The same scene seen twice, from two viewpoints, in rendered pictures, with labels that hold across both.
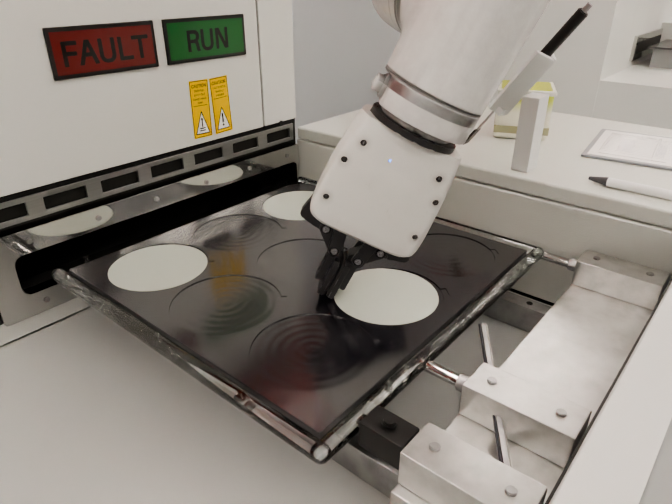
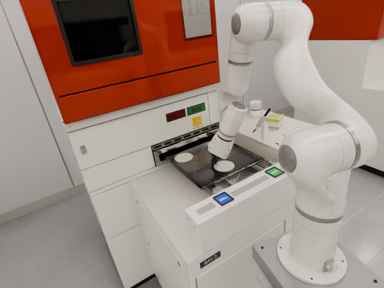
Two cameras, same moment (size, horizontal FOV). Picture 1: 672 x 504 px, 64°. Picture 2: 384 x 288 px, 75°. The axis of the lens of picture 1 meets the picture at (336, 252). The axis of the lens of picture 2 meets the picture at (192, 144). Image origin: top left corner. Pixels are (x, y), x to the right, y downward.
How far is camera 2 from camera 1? 0.76 m
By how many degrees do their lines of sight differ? 20
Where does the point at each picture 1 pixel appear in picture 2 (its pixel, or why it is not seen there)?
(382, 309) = (222, 168)
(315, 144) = not seen: hidden behind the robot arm
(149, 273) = (182, 158)
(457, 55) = (227, 128)
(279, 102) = (214, 119)
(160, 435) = (181, 187)
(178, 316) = (185, 167)
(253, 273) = (200, 160)
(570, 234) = (271, 155)
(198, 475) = (186, 193)
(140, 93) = (182, 122)
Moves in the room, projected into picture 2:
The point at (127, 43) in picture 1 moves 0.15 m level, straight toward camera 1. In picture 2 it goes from (180, 113) to (179, 123)
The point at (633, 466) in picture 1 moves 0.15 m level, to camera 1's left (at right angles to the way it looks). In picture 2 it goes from (234, 189) to (196, 185)
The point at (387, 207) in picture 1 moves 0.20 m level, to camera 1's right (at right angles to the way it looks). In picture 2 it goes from (220, 150) to (265, 152)
